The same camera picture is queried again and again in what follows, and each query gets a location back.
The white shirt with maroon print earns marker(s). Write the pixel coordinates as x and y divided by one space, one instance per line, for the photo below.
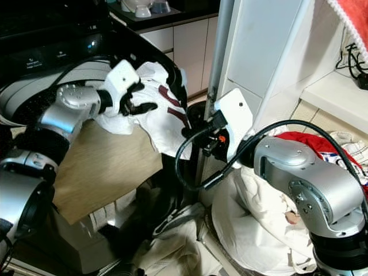
164 129

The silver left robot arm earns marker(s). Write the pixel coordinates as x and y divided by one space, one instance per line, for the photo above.
23 195

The black top-load washing machine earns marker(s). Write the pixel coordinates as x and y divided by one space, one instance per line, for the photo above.
34 46

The cream kitchen cabinets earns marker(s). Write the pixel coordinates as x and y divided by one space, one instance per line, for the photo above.
187 49

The white ceramic pot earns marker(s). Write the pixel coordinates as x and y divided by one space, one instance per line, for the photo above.
138 7

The grey metal pole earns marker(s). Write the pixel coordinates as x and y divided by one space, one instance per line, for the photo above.
219 52

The white laundry cloth pile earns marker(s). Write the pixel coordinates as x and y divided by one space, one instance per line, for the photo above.
247 218

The grey blue cup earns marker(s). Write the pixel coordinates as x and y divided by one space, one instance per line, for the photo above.
161 6

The black kitchen countertop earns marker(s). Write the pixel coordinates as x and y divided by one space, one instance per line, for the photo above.
184 11

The red garment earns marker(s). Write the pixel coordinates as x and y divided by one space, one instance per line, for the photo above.
307 141

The silver washer drum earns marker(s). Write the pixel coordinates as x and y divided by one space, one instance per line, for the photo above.
29 98

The white tall cabinet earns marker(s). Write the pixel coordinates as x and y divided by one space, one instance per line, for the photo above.
270 52

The pink garment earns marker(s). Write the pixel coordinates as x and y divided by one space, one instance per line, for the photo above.
292 218

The white fabric bag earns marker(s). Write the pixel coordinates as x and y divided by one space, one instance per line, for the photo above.
167 247

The white shelf ledge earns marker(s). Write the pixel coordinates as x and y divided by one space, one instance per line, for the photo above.
336 95

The blue red printed cloth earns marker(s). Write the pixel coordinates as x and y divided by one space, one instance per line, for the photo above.
342 161

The grey plastic base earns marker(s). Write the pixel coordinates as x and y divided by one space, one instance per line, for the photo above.
75 253

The red towel with white trim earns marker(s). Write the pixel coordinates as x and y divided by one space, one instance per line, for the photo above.
353 20

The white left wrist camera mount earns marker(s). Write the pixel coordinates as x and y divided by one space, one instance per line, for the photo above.
122 73

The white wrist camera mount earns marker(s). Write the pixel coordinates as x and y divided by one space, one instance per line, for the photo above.
122 73
234 115

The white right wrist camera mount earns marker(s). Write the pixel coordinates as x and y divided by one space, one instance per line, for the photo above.
234 115

